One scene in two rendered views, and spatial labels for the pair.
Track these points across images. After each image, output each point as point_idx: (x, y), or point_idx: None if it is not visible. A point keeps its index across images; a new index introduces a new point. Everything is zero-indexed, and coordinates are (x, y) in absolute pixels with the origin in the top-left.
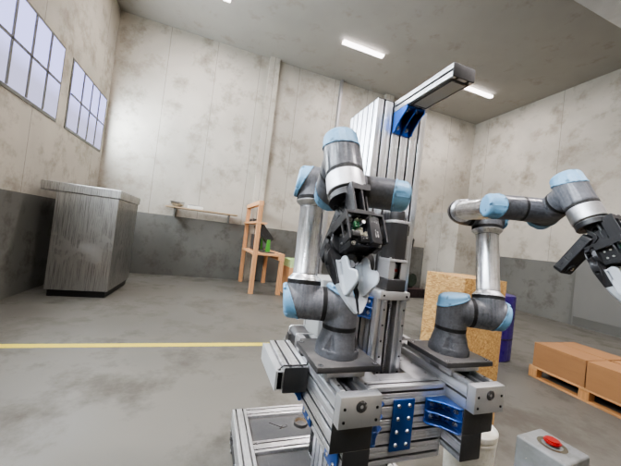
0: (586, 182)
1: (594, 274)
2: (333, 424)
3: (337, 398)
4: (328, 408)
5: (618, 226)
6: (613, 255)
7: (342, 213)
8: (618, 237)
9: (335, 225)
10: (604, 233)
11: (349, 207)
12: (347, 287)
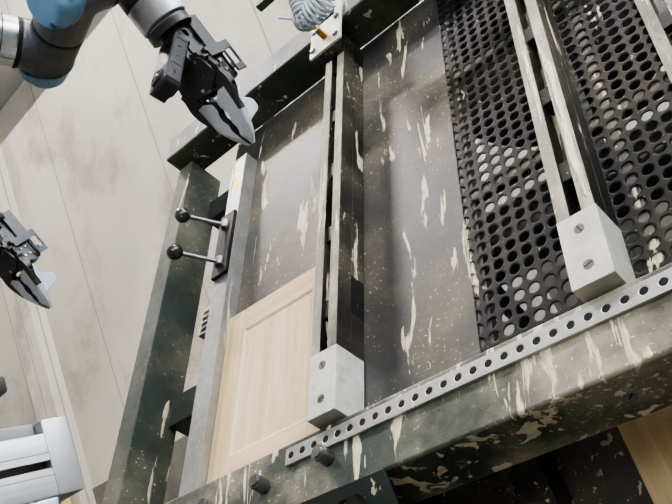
0: None
1: (29, 269)
2: (59, 500)
3: (54, 428)
4: (24, 484)
5: (20, 223)
6: (29, 251)
7: (191, 40)
8: (31, 231)
9: (214, 48)
10: (8, 231)
11: (206, 39)
12: (249, 113)
